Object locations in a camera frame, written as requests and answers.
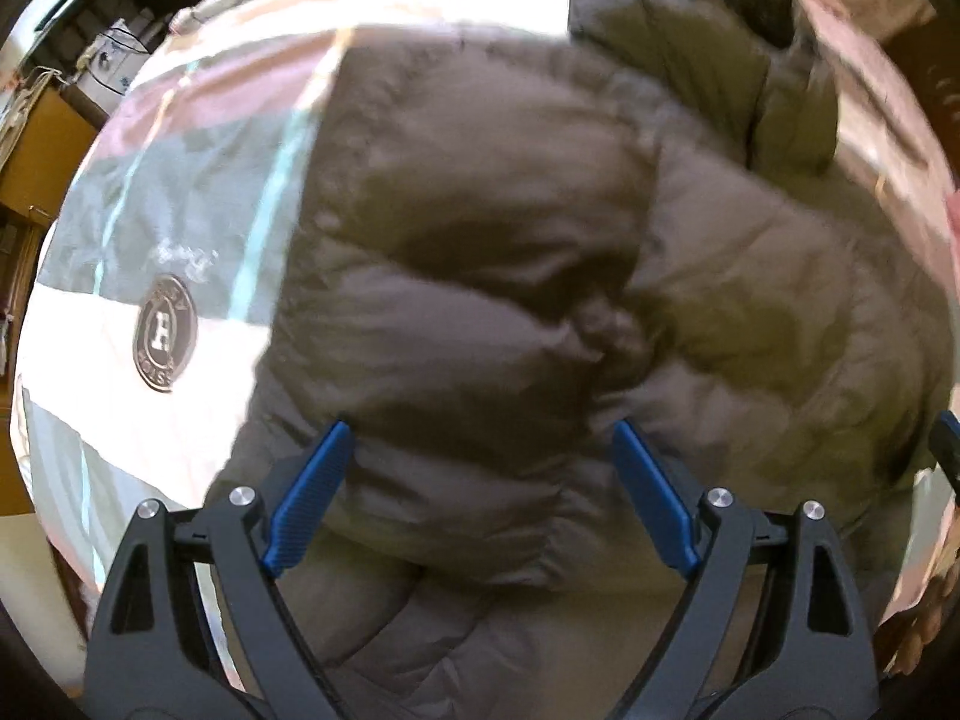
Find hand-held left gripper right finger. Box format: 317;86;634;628
611;420;880;720

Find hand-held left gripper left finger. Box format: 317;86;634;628
83;420;355;720

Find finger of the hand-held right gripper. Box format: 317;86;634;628
928;412;960;503

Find olive puffer jacket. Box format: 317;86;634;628
211;0;947;720

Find patterned bed blanket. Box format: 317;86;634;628
11;0;960;698

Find wooden cabinet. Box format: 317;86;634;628
0;82;98;518

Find white appliance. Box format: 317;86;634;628
79;19;155;102

